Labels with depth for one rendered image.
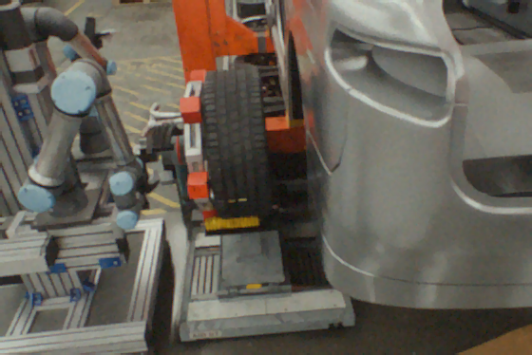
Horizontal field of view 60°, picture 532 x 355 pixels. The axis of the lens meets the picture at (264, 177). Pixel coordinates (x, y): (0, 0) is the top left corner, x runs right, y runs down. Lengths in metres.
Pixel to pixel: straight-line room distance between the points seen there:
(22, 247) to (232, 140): 0.88
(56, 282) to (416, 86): 1.87
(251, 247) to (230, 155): 0.73
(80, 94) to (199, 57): 1.05
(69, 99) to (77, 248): 0.72
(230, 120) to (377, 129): 0.86
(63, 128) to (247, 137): 0.64
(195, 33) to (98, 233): 1.08
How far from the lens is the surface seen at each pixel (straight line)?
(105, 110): 1.66
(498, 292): 1.40
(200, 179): 1.79
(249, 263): 2.36
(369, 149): 1.06
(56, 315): 2.43
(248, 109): 1.78
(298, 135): 2.60
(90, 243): 1.97
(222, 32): 4.37
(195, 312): 2.38
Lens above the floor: 1.81
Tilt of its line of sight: 32 degrees down
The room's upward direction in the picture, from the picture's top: 5 degrees counter-clockwise
